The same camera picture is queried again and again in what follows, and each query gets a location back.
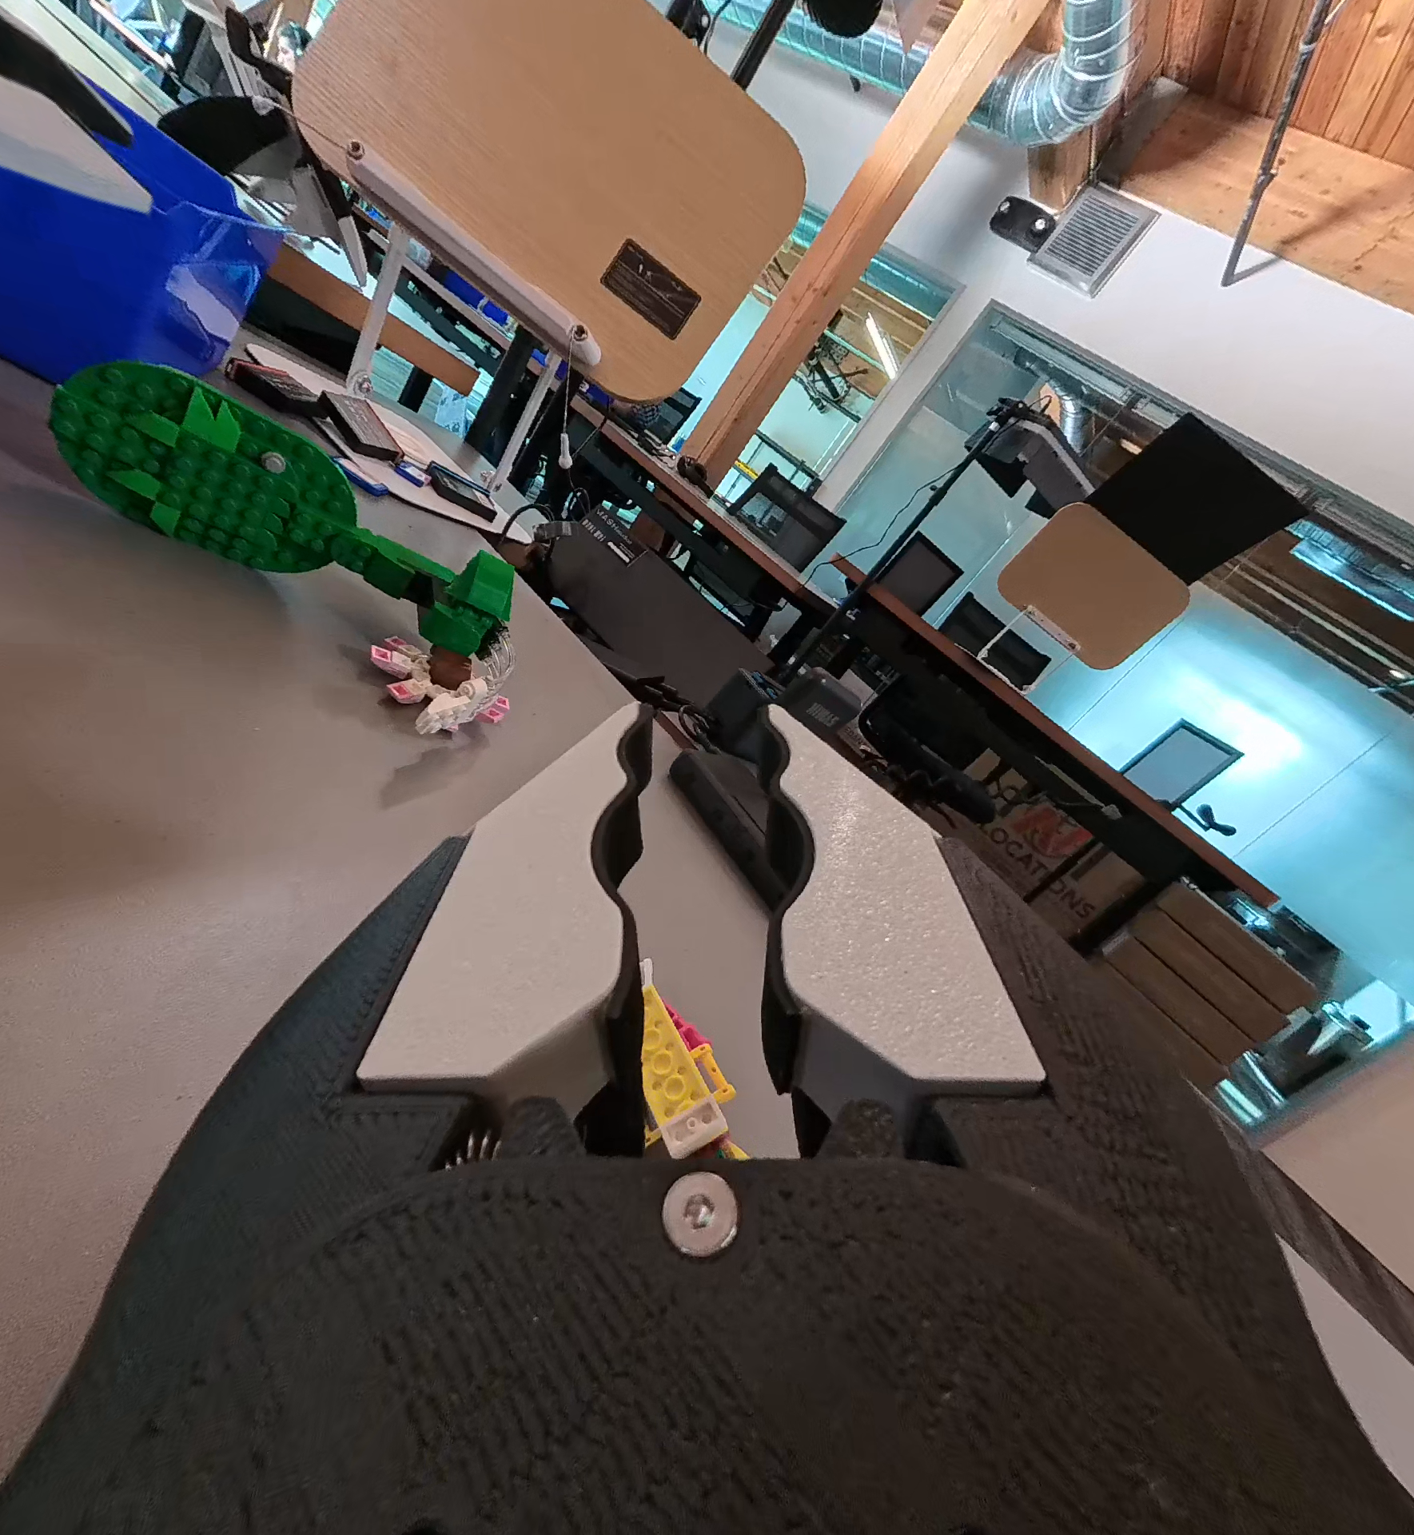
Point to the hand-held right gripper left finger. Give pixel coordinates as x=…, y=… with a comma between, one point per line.
x=502, y=936

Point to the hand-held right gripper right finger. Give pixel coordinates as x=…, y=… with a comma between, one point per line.
x=898, y=948

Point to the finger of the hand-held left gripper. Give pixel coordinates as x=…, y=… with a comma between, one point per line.
x=23, y=144

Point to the pink and yellow lego assembly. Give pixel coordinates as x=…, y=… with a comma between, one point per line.
x=673, y=1062

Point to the white and pink lego flower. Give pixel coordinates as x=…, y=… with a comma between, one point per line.
x=443, y=697

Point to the green lego plant build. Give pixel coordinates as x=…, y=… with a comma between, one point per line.
x=202, y=469

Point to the blue plastic bin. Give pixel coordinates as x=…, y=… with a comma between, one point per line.
x=72, y=276

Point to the black power strip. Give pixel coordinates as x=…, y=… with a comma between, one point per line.
x=725, y=829

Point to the black and grey device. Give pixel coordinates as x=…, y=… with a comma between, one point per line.
x=240, y=139

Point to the long wooden desk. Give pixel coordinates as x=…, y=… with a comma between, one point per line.
x=1090, y=755

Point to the wooden crates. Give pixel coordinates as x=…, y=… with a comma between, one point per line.
x=1210, y=972

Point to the black flat box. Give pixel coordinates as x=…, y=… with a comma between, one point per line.
x=275, y=384

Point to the black monitor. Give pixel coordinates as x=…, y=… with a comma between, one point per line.
x=793, y=519
x=919, y=575

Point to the small wooden panel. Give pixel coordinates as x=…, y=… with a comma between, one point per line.
x=1096, y=588

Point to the black square box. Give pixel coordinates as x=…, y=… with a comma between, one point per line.
x=362, y=426

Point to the black slim box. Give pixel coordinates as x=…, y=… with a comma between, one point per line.
x=461, y=490

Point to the wooden stand panel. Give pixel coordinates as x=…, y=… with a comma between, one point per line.
x=551, y=180

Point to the black flat panel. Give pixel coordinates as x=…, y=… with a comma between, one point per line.
x=1197, y=498

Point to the wooden ceiling beam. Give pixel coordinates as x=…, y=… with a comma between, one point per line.
x=862, y=229

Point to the grey vent grille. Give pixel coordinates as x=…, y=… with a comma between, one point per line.
x=1093, y=241

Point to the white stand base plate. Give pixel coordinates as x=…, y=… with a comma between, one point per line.
x=448, y=498

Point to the white stand frame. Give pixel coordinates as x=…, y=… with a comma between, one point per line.
x=466, y=252

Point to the silver ventilation duct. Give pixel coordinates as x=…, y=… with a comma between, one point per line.
x=1072, y=73

